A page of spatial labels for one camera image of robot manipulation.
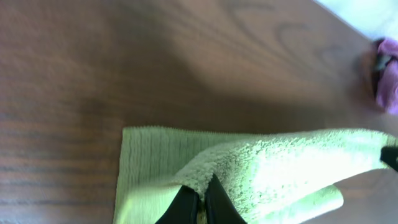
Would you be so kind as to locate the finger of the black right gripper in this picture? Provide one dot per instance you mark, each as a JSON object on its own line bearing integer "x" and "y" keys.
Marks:
{"x": 389, "y": 155}

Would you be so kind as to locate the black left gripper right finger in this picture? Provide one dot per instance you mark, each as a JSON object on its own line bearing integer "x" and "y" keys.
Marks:
{"x": 218, "y": 206}

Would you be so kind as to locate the crumpled purple cloth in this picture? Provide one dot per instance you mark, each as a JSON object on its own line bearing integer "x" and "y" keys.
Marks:
{"x": 385, "y": 75}

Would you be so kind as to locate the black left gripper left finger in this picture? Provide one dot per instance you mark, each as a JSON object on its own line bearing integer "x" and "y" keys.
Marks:
{"x": 183, "y": 209}

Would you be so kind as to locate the green microfiber cloth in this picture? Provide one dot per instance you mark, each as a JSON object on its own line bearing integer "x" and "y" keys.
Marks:
{"x": 276, "y": 178}

